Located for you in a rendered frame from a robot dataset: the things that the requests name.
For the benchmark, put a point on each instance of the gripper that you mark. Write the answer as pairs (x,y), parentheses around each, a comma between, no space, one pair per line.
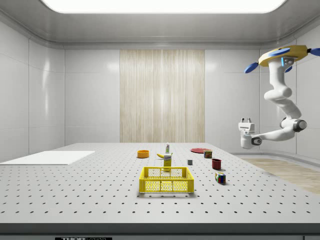
(246,127)

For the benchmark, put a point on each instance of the yellow bowl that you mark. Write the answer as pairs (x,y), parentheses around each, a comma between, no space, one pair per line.
(143,154)

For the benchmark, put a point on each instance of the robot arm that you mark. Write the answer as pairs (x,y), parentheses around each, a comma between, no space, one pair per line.
(277,82)

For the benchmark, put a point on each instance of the flat-sided can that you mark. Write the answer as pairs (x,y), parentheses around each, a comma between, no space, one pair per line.
(208,154)

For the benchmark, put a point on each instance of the red mug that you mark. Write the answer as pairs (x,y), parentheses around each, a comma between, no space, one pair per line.
(216,164)

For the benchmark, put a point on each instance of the red plate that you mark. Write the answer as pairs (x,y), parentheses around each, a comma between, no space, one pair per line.
(197,150)

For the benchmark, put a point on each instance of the puzzle cube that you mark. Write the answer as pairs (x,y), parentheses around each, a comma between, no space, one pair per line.
(220,178)

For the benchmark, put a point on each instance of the grey cube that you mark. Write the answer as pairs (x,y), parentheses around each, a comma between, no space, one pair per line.
(190,162)

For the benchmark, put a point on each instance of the small white bottle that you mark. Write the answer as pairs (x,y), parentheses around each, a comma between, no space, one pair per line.
(167,148)

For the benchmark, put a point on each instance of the yellow carton box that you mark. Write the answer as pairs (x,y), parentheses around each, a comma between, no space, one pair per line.
(167,161)

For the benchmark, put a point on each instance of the drone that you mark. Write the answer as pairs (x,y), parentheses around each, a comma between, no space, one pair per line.
(296,52)

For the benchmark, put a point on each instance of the banana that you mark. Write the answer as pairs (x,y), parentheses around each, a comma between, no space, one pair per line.
(160,156)

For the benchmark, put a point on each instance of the yellow basket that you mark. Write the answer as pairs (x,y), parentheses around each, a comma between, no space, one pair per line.
(165,185)

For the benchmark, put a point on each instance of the white board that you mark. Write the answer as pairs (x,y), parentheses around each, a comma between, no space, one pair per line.
(47,157)

